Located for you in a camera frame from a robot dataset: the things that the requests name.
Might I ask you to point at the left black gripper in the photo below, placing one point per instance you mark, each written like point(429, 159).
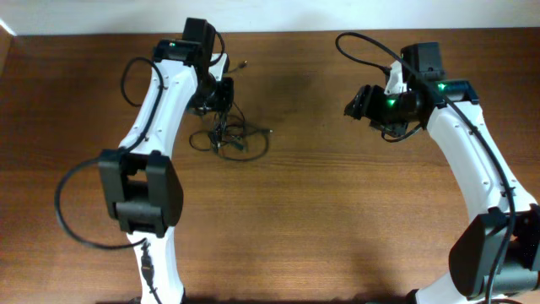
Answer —
point(225, 94)

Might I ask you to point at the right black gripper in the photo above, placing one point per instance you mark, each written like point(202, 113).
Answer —
point(370, 103)

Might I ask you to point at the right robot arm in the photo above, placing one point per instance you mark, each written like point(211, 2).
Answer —
point(497, 256)

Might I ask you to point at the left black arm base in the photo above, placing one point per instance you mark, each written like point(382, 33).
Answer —
point(136, 300)

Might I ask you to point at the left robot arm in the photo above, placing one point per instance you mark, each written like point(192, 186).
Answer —
point(142, 191)

